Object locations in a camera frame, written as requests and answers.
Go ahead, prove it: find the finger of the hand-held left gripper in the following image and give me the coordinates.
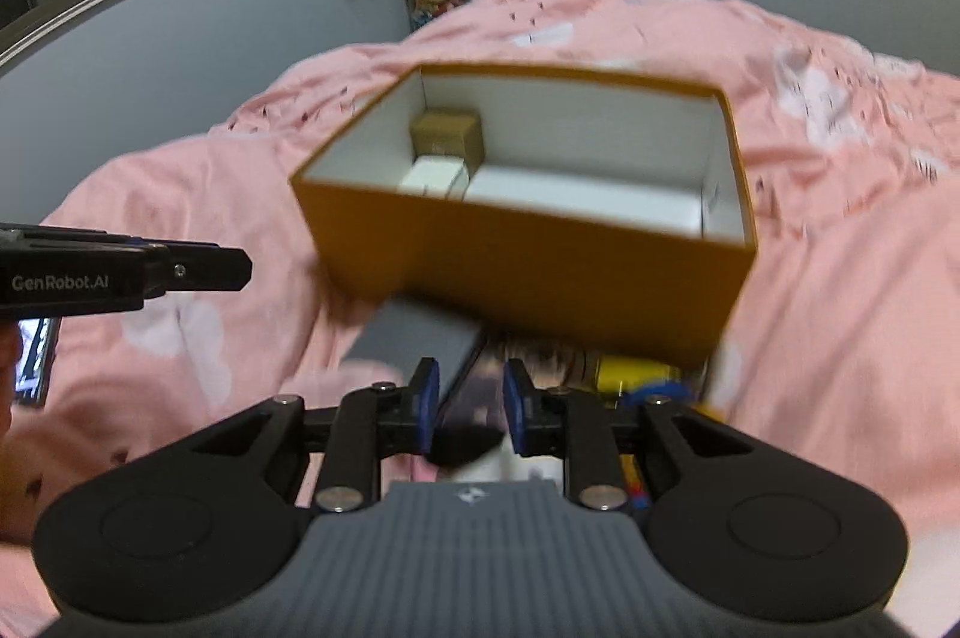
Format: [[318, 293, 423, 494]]
[[146, 240, 254, 294]]

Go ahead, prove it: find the white plush with black beret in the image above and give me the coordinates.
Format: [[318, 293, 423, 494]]
[[427, 417, 563, 487]]

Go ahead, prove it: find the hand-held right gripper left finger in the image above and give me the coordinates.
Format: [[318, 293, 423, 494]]
[[191, 357, 443, 511]]

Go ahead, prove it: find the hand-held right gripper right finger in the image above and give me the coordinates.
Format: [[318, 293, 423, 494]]
[[501, 357, 755, 511]]

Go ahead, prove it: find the pink printed blanket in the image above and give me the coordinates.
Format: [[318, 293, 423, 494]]
[[0, 0, 960, 638]]

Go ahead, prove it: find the printed picture card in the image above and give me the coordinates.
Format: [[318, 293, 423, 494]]
[[450, 342, 601, 452]]

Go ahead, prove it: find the small white box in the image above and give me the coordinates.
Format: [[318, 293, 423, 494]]
[[397, 154, 472, 198]]

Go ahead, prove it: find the phone with lit screen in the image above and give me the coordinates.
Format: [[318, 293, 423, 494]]
[[13, 317, 62, 410]]

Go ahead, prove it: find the orange cardboard box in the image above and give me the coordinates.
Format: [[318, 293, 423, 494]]
[[289, 61, 760, 369]]

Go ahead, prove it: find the yellow and blue toy figure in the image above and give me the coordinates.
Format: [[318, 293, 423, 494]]
[[592, 353, 710, 414]]

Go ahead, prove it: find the grey box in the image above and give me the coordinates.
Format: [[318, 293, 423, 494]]
[[341, 297, 488, 414]]

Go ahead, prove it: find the small brown box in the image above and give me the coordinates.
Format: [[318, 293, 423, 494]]
[[409, 109, 485, 167]]

